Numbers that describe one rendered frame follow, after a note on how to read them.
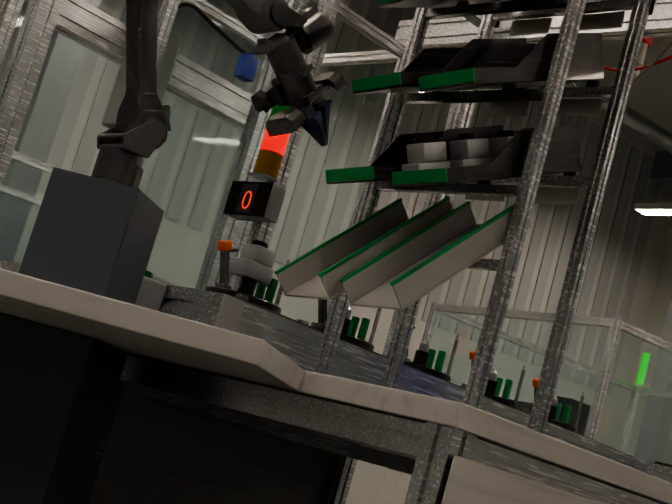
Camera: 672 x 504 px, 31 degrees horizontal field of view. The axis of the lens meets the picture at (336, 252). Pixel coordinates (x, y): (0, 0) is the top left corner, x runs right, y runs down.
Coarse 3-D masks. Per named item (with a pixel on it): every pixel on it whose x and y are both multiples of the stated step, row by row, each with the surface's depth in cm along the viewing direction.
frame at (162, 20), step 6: (168, 0) 289; (174, 0) 289; (162, 6) 290; (168, 6) 288; (162, 12) 289; (168, 12) 288; (162, 18) 288; (168, 18) 288; (162, 24) 287; (162, 30) 287; (162, 36) 287
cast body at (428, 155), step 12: (408, 144) 185; (420, 144) 182; (432, 144) 183; (444, 144) 184; (408, 156) 185; (420, 156) 183; (432, 156) 183; (444, 156) 184; (408, 168) 184; (420, 168) 182; (432, 168) 183
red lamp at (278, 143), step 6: (264, 138) 239; (270, 138) 238; (276, 138) 238; (282, 138) 239; (288, 138) 240; (264, 144) 238; (270, 144) 238; (276, 144) 238; (282, 144) 239; (270, 150) 238; (276, 150) 238; (282, 150) 239
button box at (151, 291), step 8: (144, 280) 195; (152, 280) 197; (144, 288) 196; (152, 288) 197; (160, 288) 198; (144, 296) 196; (152, 296) 197; (160, 296) 198; (136, 304) 195; (144, 304) 196; (152, 304) 197; (160, 304) 198
